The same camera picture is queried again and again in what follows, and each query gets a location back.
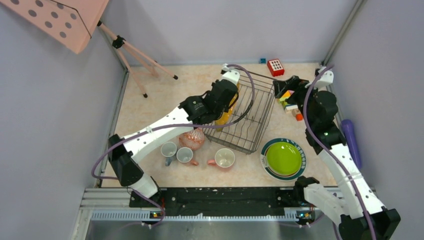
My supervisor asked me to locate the grey wire dish rack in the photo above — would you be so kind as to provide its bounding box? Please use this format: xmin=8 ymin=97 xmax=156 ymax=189
xmin=203 ymin=71 xmax=275 ymax=154

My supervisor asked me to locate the grey white mug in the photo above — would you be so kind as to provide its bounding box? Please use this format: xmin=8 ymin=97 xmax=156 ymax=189
xmin=160 ymin=142 xmax=178 ymax=167

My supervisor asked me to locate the yellow polka dot plate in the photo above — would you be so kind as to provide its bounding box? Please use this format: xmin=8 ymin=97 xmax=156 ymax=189
xmin=214 ymin=83 xmax=240 ymax=126

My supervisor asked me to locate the red patterned bowl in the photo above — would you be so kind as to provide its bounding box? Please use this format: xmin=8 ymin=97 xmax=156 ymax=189
xmin=178 ymin=128 xmax=206 ymax=151

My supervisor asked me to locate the large pink mug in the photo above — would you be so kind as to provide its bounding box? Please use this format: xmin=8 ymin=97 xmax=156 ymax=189
xmin=206 ymin=148 xmax=236 ymax=171

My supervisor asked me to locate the red toy block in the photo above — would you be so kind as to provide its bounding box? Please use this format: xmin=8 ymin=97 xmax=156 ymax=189
xmin=266 ymin=58 xmax=285 ymax=77

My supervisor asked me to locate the pink tripod stand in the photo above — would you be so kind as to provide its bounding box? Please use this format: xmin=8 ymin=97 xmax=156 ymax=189
xmin=97 ymin=20 xmax=179 ymax=98

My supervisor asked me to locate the orange toy block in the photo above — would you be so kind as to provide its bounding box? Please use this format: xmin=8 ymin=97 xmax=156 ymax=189
xmin=295 ymin=113 xmax=304 ymax=121

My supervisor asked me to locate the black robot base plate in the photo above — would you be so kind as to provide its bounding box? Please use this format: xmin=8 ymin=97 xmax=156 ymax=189
xmin=129 ymin=187 xmax=319 ymax=220

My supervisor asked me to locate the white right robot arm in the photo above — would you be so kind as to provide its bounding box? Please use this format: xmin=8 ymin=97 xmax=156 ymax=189
xmin=272 ymin=76 xmax=401 ymax=240

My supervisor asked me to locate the wooden cross block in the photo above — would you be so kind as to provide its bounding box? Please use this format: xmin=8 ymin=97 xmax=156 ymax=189
xmin=291 ymin=108 xmax=302 ymax=118

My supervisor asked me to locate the colourful toy block stack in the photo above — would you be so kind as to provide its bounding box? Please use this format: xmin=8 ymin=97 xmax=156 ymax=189
xmin=278 ymin=90 xmax=299 ymax=114

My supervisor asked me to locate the small pink mug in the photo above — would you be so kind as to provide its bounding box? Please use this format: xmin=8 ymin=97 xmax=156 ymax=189
xmin=176 ymin=147 xmax=199 ymax=166

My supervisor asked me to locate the purple handle tool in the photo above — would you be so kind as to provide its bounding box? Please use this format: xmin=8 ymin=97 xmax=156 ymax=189
xmin=341 ymin=119 xmax=362 ymax=169

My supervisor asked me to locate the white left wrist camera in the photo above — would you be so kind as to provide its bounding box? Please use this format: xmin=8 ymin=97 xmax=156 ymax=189
xmin=221 ymin=64 xmax=240 ymax=86

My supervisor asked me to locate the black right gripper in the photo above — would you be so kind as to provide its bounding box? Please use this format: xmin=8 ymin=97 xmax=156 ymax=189
xmin=273 ymin=75 xmax=325 ymax=127

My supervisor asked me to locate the white plate teal rim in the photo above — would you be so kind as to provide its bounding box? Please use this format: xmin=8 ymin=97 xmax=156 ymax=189
xmin=260 ymin=138 xmax=307 ymax=181

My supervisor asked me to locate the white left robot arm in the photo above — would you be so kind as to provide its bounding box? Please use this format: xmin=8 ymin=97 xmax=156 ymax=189
xmin=107 ymin=78 xmax=238 ymax=207

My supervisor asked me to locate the pink dotted board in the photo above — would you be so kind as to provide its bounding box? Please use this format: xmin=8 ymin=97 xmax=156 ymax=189
xmin=0 ymin=0 xmax=109 ymax=54

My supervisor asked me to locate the lime green plate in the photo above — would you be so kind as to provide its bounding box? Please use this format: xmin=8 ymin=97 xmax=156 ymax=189
xmin=265 ymin=141 xmax=302 ymax=177

